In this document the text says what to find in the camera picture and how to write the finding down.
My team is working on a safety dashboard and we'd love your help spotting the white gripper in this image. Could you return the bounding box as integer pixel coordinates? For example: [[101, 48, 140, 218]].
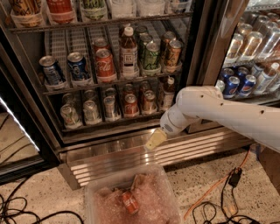
[[144, 104, 193, 151]]

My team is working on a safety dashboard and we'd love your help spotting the orange soda can bottom shelf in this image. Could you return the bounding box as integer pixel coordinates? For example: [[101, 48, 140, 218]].
[[142, 90, 158, 114]]

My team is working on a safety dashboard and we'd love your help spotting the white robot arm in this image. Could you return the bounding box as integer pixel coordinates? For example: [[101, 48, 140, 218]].
[[144, 86, 280, 152]]

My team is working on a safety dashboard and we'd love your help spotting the red cola can bottom shelf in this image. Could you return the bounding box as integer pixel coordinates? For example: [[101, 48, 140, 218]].
[[124, 94, 139, 117]]

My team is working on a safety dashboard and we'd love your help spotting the red cola can shelf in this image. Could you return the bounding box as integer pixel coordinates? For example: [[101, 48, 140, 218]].
[[95, 49, 116, 82], [124, 94, 139, 117]]

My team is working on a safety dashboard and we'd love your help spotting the tea bottle bottom shelf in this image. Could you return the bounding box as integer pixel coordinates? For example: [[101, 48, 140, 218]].
[[160, 76, 175, 111]]

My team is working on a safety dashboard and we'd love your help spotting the silver can bottom shelf centre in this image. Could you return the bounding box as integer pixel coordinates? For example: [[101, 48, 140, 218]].
[[103, 96, 121, 121]]

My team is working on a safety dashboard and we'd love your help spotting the red can in bin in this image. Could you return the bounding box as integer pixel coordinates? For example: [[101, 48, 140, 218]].
[[122, 191, 139, 214]]

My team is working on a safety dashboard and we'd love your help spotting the green can middle shelf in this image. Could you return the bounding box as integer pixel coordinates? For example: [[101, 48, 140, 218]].
[[143, 42, 160, 76]]

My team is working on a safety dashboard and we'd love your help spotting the white can behind glass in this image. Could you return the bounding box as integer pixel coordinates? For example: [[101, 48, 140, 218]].
[[215, 80, 225, 92]]

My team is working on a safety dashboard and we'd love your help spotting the red cola can middle shelf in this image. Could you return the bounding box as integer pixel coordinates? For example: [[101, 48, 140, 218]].
[[95, 49, 116, 82]]

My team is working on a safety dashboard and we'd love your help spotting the orange brown can middle shelf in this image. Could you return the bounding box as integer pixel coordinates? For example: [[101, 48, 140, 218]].
[[164, 39, 182, 73]]

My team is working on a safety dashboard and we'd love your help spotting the blue pepsi can behind glass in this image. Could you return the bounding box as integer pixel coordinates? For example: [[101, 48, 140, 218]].
[[223, 76, 240, 99]]

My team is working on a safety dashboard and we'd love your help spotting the green white can bottom shelf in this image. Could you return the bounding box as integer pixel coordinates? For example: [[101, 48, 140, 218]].
[[60, 104, 82, 129]]

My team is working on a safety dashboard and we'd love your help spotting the steel fridge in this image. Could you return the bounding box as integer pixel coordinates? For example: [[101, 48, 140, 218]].
[[0, 0, 280, 191]]

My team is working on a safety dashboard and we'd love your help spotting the blue pepsi can middle shelf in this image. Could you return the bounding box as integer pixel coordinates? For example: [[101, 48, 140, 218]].
[[67, 52, 93, 87]]

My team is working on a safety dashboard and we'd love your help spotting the glass fridge door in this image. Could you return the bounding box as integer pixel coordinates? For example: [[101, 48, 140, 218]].
[[181, 0, 279, 107]]

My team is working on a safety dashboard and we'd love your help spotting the blue silver can middle shelf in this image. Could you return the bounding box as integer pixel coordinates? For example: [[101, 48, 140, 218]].
[[39, 55, 67, 89]]

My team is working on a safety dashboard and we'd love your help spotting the green can top shelf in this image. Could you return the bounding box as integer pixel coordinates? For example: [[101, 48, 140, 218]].
[[80, 0, 108, 22]]

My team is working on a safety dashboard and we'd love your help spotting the red can top shelf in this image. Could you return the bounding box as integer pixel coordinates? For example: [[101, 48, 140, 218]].
[[46, 0, 76, 25]]

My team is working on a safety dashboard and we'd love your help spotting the orange patterned can top shelf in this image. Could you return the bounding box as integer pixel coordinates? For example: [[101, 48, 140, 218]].
[[9, 0, 46, 28]]

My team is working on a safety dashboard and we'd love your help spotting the clear plastic bin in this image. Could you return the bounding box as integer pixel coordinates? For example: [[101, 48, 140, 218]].
[[85, 164, 182, 224]]

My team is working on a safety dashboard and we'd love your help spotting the tea bottle white cap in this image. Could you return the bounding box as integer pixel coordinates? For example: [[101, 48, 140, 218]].
[[120, 26, 138, 79]]

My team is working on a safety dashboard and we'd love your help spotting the orange cable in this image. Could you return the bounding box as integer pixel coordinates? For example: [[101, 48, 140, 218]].
[[183, 145, 252, 221]]

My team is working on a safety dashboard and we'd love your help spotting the black cables right floor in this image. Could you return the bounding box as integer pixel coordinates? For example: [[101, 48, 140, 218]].
[[191, 166, 280, 224]]

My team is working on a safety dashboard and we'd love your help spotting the black cables floor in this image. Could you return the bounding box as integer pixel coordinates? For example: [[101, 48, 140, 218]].
[[191, 166, 280, 224], [0, 174, 85, 224]]

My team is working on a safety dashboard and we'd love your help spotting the black cables left floor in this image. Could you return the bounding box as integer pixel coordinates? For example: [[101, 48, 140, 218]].
[[0, 174, 85, 224]]

